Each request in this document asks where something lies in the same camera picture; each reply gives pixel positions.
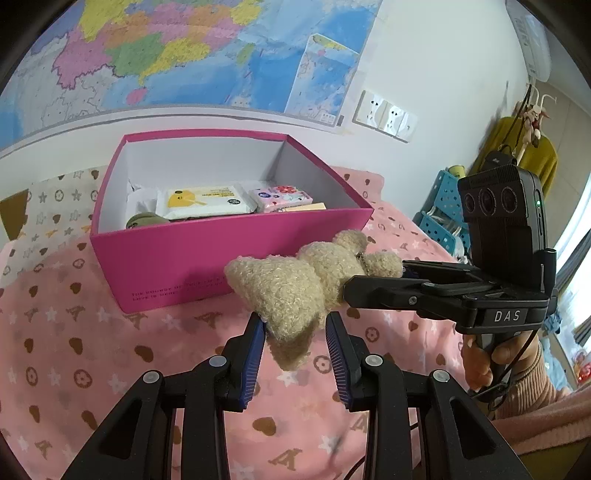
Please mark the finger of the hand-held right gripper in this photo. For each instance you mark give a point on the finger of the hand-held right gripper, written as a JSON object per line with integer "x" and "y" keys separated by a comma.
{"x": 397, "y": 297}
{"x": 438, "y": 272}

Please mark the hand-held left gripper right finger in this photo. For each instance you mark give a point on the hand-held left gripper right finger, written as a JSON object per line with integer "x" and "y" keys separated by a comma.
{"x": 337, "y": 364}

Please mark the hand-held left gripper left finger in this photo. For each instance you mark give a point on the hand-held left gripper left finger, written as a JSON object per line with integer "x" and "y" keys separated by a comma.
{"x": 251, "y": 364}

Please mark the beige plush bear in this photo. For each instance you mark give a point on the beige plush bear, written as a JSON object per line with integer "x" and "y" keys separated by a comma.
{"x": 295, "y": 281}

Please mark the pink cardboard box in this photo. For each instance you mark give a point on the pink cardboard box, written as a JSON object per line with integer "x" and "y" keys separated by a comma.
{"x": 184, "y": 258}

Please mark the gold pocket tissue pack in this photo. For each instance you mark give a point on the gold pocket tissue pack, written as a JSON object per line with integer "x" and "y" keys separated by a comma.
{"x": 307, "y": 207}

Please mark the floral wet wipes pack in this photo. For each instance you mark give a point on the floral wet wipes pack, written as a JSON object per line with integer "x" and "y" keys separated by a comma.
{"x": 281, "y": 196}

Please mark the white yellow wet wipes pack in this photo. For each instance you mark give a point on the white yellow wet wipes pack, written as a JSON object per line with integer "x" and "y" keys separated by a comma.
{"x": 203, "y": 201}

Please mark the green plush toy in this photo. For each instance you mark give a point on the green plush toy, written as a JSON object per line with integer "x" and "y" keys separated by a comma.
{"x": 145, "y": 220}

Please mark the person's right forearm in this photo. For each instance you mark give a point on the person's right forearm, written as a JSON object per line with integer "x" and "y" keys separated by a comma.
{"x": 545, "y": 406}

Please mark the person's right hand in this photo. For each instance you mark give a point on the person's right hand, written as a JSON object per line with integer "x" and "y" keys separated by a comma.
{"x": 473, "y": 364}

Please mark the blue perforated plastic stool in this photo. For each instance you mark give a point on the blue perforated plastic stool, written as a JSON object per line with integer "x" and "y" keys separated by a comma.
{"x": 443, "y": 207}

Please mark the black handbag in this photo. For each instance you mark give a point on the black handbag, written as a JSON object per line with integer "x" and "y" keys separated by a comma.
{"x": 498, "y": 159}

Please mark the small yellow green object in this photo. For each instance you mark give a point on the small yellow green object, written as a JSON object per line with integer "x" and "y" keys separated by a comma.
{"x": 457, "y": 171}

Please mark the yellow hanging garment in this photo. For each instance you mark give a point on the yellow hanging garment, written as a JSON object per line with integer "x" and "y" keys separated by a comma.
{"x": 501, "y": 136}

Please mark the hanging plush monkey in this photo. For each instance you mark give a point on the hanging plush monkey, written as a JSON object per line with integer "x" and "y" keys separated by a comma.
{"x": 533, "y": 122}

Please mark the pink heart print blanket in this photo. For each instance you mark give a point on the pink heart print blanket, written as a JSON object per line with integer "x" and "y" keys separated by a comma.
{"x": 92, "y": 360}

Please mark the white air conditioner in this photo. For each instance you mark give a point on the white air conditioner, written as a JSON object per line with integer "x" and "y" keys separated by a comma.
{"x": 531, "y": 37}

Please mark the white star print pillow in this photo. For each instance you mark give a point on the white star print pillow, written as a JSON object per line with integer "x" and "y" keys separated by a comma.
{"x": 60, "y": 207}

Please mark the brown cushion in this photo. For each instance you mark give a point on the brown cushion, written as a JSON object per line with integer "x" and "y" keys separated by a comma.
{"x": 14, "y": 212}

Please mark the white wall socket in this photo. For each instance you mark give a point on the white wall socket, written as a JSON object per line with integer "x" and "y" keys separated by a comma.
{"x": 369, "y": 108}
{"x": 392, "y": 119}
{"x": 408, "y": 127}

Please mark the colourful wall map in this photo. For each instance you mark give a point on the colourful wall map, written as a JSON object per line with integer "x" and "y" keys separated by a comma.
{"x": 184, "y": 50}

